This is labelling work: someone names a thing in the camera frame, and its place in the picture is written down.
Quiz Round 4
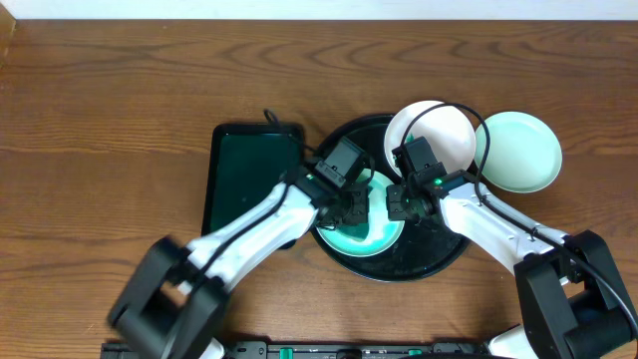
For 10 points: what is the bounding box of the pale green plate front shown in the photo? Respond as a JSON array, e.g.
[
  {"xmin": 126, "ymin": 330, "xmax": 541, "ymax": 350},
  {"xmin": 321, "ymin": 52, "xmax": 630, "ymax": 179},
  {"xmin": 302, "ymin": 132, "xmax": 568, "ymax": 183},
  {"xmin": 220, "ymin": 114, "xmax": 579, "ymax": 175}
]
[{"xmin": 317, "ymin": 169, "xmax": 405, "ymax": 257}]

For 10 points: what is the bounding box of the pale green plate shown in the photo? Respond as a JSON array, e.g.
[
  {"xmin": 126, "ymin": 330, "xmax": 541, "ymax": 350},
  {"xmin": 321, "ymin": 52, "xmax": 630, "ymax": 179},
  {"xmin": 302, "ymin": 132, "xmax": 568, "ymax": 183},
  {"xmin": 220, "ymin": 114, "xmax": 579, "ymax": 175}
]
[
  {"xmin": 475, "ymin": 111, "xmax": 563, "ymax": 193},
  {"xmin": 317, "ymin": 169, "xmax": 405, "ymax": 257}
]

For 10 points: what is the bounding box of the green scrubbing sponge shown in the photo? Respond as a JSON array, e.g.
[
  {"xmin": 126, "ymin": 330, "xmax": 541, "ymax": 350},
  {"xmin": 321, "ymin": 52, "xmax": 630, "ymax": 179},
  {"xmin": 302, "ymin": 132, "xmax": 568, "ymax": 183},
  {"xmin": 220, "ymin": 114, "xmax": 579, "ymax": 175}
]
[{"xmin": 338, "ymin": 223, "xmax": 370, "ymax": 241}]

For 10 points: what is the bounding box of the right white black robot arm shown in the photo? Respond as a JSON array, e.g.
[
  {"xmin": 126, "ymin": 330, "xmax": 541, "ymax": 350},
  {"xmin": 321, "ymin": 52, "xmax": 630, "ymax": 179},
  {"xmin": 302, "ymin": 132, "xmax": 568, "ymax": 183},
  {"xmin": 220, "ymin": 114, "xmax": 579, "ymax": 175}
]
[{"xmin": 387, "ymin": 169, "xmax": 637, "ymax": 359}]

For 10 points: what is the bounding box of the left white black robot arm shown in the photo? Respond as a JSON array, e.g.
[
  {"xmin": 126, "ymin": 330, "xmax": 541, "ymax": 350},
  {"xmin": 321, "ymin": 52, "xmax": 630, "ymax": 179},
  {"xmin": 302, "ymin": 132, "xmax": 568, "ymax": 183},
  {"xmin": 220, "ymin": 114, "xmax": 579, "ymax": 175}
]
[{"xmin": 107, "ymin": 170, "xmax": 338, "ymax": 358}]

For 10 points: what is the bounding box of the round black serving tray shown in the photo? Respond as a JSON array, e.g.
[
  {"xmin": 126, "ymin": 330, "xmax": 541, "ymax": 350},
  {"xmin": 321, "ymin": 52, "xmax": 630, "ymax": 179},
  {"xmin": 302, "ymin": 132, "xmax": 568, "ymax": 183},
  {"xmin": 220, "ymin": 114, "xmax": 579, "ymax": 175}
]
[{"xmin": 311, "ymin": 114, "xmax": 469, "ymax": 282}]

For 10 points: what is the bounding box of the black rectangular water tray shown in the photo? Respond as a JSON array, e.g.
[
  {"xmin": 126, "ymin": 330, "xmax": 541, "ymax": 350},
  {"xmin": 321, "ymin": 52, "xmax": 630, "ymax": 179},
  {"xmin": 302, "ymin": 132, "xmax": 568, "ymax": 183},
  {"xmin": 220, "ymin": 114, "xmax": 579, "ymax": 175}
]
[{"xmin": 201, "ymin": 124, "xmax": 304, "ymax": 235}]

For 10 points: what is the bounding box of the white plate green stain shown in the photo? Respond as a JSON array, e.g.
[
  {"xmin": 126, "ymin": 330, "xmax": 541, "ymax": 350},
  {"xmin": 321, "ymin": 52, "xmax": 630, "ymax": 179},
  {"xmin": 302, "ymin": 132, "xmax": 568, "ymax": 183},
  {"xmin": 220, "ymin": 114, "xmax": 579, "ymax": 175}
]
[{"xmin": 384, "ymin": 100, "xmax": 477, "ymax": 176}]

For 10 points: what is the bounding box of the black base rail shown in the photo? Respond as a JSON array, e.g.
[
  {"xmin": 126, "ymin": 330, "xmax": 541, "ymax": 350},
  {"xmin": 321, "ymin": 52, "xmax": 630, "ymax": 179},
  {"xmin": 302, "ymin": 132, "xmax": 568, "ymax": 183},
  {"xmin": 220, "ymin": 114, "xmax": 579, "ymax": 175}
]
[{"xmin": 99, "ymin": 338, "xmax": 492, "ymax": 359}]

